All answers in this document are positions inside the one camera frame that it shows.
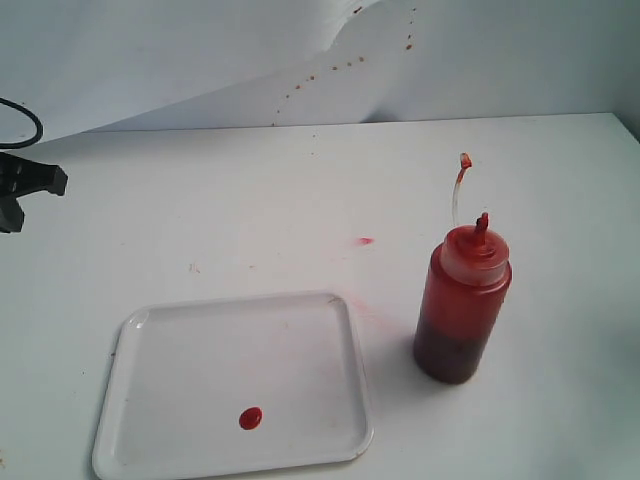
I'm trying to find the white rectangular plastic tray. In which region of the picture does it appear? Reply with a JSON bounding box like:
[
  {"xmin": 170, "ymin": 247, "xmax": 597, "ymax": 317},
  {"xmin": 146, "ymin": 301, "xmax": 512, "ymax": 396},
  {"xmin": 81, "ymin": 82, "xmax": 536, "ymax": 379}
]
[{"xmin": 92, "ymin": 291, "xmax": 374, "ymax": 479}]

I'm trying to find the red ketchup squeeze bottle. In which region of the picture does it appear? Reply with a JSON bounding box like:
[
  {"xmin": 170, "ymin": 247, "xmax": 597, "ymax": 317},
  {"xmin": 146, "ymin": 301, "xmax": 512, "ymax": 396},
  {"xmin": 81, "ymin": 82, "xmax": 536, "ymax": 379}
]
[{"xmin": 412, "ymin": 152, "xmax": 514, "ymax": 385}]

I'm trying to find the white paper backdrop sheet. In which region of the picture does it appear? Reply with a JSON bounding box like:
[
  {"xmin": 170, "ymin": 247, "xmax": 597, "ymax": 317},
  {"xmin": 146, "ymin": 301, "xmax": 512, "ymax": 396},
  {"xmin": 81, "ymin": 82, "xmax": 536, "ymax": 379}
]
[{"xmin": 1, "ymin": 1, "xmax": 367, "ymax": 149}]

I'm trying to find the red ketchup blob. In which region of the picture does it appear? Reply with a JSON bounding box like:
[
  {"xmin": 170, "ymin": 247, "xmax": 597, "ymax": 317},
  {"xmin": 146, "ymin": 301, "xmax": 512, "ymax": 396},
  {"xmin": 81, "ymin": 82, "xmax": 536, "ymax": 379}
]
[{"xmin": 238, "ymin": 406, "xmax": 263, "ymax": 431}]

